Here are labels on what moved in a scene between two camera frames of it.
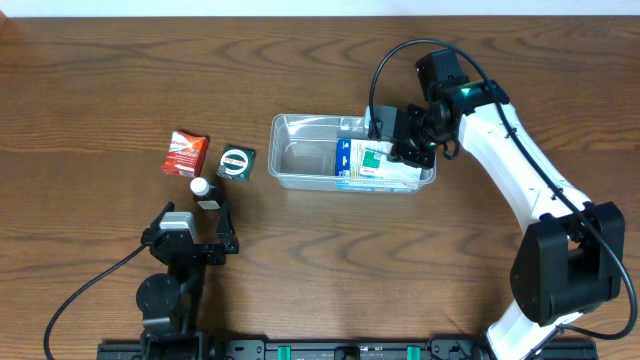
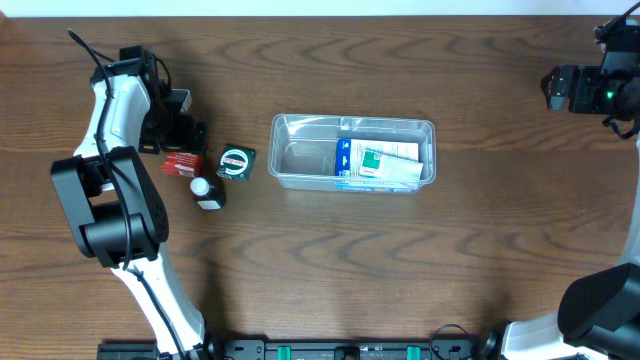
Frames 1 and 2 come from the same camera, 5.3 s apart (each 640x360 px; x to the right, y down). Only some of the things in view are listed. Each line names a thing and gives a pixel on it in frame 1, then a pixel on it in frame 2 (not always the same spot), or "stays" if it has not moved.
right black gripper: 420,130 to 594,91
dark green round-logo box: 236,163 stays
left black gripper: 228,242 to 190,131
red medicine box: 185,154 stays
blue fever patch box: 348,179 stays
